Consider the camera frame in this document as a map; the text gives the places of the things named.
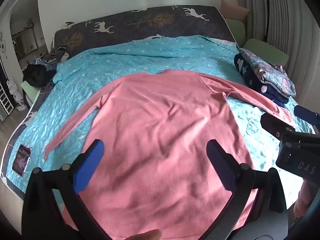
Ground large green pillow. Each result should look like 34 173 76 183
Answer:
242 39 290 67

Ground grey curtain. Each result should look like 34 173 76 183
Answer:
235 0 320 117

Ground folded floral garment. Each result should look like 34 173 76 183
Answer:
239 47 297 98

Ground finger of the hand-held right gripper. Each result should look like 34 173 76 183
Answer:
294 106 320 133
260 113 297 137

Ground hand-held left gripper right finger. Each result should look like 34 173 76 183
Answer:
206 139 287 240

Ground small green pillow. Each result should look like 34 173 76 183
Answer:
223 17 247 46

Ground pink sweater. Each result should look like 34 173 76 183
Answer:
44 69 295 240

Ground white cat figurines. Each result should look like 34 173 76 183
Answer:
6 79 26 111

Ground person's right hand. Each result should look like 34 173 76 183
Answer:
293 179 312 218

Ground arched wall mirror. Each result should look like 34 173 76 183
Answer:
9 0 50 67

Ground pile of striped clothes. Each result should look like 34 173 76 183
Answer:
35 45 70 68

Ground turquoise star quilt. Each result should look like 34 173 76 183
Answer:
4 35 320 230

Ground pink pillow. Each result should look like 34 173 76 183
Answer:
220 0 251 21

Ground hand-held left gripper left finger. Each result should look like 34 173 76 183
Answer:
22 139 113 240

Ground white rack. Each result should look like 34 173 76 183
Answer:
0 82 14 116

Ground folded navy dotted garment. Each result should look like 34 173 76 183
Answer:
234 52 290 108

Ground dark clothes pile bedside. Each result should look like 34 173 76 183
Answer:
23 64 55 88

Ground smartphone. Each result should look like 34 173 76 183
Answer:
12 144 33 178

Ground dark deer-print bed sheet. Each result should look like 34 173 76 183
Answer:
0 5 237 200

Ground black floor lamp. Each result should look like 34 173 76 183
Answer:
261 0 275 43

